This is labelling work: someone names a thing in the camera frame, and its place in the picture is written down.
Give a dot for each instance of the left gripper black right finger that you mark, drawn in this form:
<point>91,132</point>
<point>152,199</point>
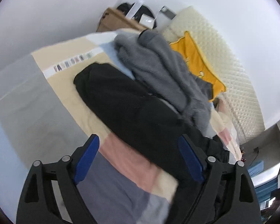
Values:
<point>226,193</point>

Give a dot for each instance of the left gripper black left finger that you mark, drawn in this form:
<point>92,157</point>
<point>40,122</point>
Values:
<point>37,202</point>

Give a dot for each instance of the black puffer jacket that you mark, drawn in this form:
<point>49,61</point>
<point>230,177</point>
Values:
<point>148,125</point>

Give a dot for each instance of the blue curtain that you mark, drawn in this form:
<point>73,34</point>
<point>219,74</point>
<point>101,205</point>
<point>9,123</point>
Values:
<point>263,192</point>

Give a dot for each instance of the grey white shelf unit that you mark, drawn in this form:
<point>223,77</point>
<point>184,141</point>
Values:
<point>266,148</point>

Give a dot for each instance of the patchwork colour-block duvet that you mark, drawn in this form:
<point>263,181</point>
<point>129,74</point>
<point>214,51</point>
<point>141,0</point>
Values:
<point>42,117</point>

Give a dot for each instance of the cream quilted headboard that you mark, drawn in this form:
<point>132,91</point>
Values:
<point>240,97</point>

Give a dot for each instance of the grey fleece jacket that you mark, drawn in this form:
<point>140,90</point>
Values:
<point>164,72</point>

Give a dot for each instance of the yellow cushion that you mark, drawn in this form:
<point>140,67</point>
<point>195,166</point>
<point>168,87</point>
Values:
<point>198,64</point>

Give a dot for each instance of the brown cardboard box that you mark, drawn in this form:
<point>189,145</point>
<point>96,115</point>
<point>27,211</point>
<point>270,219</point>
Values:
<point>114,19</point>

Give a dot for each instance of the white power adapter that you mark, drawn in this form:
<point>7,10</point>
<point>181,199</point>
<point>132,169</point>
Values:
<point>147,21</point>

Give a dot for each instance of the black bag on nightstand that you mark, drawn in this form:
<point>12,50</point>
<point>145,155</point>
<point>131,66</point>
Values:
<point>124,8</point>

